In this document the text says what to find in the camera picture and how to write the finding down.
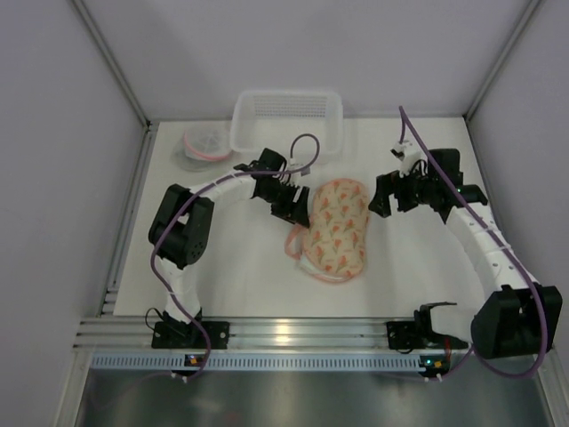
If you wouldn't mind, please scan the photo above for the peach patterned laundry bag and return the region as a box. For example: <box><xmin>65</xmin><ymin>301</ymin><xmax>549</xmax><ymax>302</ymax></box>
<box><xmin>284</xmin><ymin>178</ymin><xmax>370</xmax><ymax>284</ymax></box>

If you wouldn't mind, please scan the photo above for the white mesh pink-trimmed laundry bag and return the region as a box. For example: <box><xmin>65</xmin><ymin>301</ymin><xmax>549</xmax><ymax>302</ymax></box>
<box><xmin>171</xmin><ymin>123</ymin><xmax>232</xmax><ymax>172</ymax></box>

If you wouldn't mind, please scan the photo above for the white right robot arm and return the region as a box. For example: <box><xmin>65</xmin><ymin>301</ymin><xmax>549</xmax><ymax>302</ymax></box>
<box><xmin>369</xmin><ymin>143</ymin><xmax>563</xmax><ymax>359</ymax></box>

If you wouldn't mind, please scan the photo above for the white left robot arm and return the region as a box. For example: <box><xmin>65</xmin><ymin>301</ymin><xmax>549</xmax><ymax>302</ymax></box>
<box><xmin>148</xmin><ymin>149</ymin><xmax>314</xmax><ymax>324</ymax></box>

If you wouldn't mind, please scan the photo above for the white plastic basket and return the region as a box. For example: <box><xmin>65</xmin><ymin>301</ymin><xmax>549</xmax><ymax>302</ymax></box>
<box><xmin>229</xmin><ymin>89</ymin><xmax>344</xmax><ymax>164</ymax></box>

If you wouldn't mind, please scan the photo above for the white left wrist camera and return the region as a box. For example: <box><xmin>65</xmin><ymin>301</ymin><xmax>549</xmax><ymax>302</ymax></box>
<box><xmin>286</xmin><ymin>158</ymin><xmax>310</xmax><ymax>181</ymax></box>

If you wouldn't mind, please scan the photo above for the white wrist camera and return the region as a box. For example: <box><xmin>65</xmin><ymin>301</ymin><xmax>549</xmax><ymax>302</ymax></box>
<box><xmin>286</xmin><ymin>158</ymin><xmax>310</xmax><ymax>181</ymax></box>
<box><xmin>390</xmin><ymin>140</ymin><xmax>423</xmax><ymax>178</ymax></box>

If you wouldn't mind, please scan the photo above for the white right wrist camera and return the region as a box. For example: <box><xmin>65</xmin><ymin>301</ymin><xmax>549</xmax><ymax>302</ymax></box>
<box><xmin>390</xmin><ymin>140</ymin><xmax>423</xmax><ymax>178</ymax></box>

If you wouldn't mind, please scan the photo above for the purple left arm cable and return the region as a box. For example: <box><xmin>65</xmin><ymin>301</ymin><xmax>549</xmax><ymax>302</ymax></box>
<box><xmin>149</xmin><ymin>134</ymin><xmax>322</xmax><ymax>379</ymax></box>

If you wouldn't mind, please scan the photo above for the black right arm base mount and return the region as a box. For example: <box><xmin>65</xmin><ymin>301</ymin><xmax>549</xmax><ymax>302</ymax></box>
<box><xmin>386</xmin><ymin>302</ymin><xmax>469</xmax><ymax>354</ymax></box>

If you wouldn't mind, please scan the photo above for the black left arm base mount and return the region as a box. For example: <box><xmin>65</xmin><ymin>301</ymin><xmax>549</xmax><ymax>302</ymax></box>
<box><xmin>145</xmin><ymin>308</ymin><xmax>230</xmax><ymax>350</ymax></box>

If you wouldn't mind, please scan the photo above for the aluminium frame rail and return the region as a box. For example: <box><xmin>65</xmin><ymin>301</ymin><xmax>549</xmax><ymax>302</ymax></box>
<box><xmin>73</xmin><ymin>316</ymin><xmax>557</xmax><ymax>352</ymax></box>

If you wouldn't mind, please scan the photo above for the white slotted cable duct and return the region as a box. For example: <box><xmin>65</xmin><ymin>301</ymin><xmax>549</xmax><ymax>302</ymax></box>
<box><xmin>90</xmin><ymin>353</ymin><xmax>450</xmax><ymax>370</ymax></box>

